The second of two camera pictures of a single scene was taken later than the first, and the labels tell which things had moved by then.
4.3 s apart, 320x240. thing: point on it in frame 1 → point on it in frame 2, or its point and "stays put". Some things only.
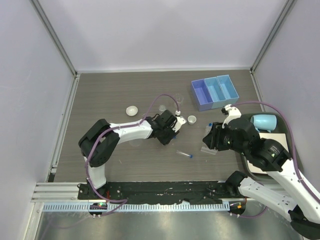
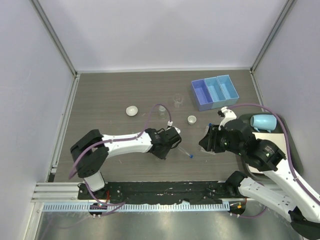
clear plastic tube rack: (204, 149) stays put
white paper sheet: (279, 137) stays put
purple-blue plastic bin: (203, 99) stays put
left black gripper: (166, 141) → (163, 155)
